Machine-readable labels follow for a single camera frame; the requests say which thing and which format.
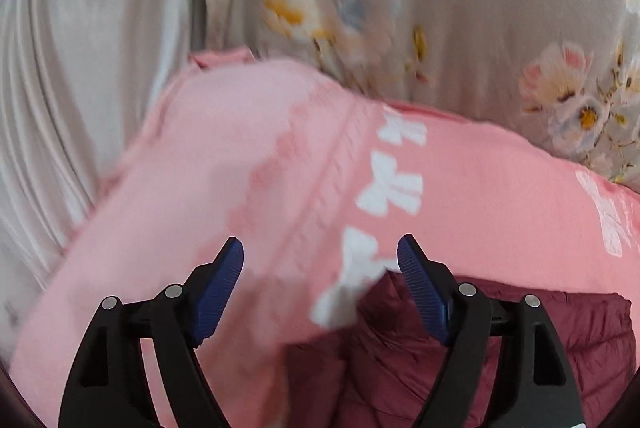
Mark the pink printed blanket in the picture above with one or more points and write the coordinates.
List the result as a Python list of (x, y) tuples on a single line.
[(240, 168)]

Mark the maroon puffer jacket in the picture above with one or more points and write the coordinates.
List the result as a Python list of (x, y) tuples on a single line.
[(390, 373)]

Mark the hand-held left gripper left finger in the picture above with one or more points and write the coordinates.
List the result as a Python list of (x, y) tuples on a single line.
[(215, 293)]

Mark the grey floral quilt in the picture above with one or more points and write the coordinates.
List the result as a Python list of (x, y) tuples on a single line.
[(475, 8)]

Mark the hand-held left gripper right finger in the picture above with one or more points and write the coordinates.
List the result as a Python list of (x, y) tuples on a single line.
[(425, 293)]

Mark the silver grey curtain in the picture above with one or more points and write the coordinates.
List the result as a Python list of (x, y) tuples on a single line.
[(90, 83)]

